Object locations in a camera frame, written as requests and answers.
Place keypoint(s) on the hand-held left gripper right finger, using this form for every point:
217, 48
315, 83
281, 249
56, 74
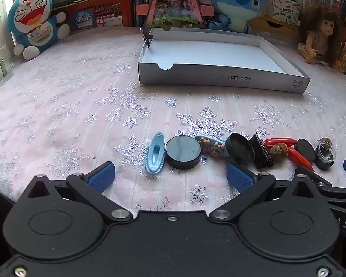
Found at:
239, 179

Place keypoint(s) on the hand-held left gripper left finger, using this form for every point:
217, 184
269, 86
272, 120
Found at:
101, 176

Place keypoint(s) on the clear plastic lid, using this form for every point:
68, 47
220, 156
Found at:
328, 153

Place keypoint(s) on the small black round jar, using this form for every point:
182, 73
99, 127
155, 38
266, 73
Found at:
324, 166

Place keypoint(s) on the large black round lid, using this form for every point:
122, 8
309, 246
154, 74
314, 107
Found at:
242, 150

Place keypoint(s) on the large black binder clip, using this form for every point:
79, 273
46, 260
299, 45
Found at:
261, 153

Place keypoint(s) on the walnut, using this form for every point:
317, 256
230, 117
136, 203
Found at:
326, 140
279, 151

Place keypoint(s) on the bear printed hair clip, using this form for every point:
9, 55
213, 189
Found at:
213, 147

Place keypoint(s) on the red crayon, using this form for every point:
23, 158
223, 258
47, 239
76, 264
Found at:
276, 141
301, 160

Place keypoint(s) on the small black round lid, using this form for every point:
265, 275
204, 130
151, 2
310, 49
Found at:
305, 148

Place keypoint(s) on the light blue hair clip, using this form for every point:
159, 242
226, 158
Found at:
155, 155

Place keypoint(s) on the large black round jar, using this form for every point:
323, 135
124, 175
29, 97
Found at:
183, 152

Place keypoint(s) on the white cardboard box tray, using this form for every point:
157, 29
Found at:
219, 52

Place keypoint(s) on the pink snowflake tablecloth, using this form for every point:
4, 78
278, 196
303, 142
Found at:
75, 106

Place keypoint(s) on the brown haired doll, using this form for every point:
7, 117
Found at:
325, 28

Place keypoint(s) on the small black binder clip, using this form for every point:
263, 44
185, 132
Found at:
148, 38

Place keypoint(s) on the wooden drawer box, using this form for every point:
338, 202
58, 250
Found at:
276, 28

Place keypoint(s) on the large red plastic basket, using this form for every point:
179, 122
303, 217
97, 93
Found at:
103, 11

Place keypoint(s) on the white printed cardboard box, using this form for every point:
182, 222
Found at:
282, 8

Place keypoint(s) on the blue alien plush toy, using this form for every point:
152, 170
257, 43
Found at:
236, 3

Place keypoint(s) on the blue cat plush toy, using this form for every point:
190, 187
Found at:
31, 11

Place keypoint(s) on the pink triangular toy package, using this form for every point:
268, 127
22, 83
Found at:
173, 8

